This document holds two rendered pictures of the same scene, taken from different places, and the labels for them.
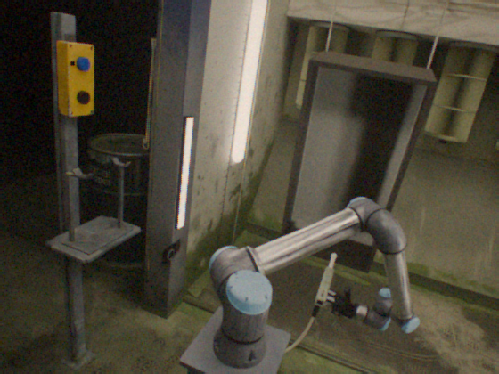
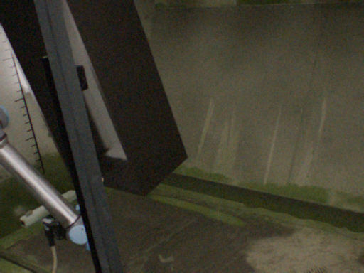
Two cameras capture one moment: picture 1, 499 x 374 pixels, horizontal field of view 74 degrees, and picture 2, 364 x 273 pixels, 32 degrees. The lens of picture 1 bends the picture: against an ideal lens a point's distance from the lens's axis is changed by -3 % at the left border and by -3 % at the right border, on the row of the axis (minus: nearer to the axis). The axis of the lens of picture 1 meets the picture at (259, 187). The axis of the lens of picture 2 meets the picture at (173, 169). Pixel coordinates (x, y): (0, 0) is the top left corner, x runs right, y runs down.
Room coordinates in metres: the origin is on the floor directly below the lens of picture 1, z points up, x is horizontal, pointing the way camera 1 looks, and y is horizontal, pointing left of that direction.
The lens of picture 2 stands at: (-0.55, -2.37, 1.75)
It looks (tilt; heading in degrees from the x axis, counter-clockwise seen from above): 22 degrees down; 31
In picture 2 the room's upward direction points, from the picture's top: 11 degrees counter-clockwise
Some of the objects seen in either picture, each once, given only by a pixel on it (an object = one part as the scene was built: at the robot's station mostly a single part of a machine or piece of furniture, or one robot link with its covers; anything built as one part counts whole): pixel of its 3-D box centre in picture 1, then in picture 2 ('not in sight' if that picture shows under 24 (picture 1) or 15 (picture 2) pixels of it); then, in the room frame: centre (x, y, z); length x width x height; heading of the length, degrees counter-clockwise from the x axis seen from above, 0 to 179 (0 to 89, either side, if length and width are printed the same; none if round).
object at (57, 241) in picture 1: (95, 236); not in sight; (1.23, 0.65, 0.78); 0.31 x 0.23 x 0.01; 163
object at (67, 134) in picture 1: (69, 219); not in sight; (1.27, 0.79, 0.82); 0.06 x 0.06 x 1.64; 73
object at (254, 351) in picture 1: (241, 335); not in sight; (0.92, -0.03, 0.69); 0.19 x 0.19 x 0.10
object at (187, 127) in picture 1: (183, 174); not in sight; (1.69, 0.41, 0.96); 0.06 x 0.02 x 0.63; 163
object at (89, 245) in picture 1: (99, 201); not in sight; (1.23, 0.64, 0.95); 0.26 x 0.15 x 0.32; 163
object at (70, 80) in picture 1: (76, 79); not in sight; (1.25, 0.74, 1.42); 0.12 x 0.06 x 0.26; 163
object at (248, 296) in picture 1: (246, 302); not in sight; (0.93, -0.02, 0.83); 0.17 x 0.15 x 0.18; 24
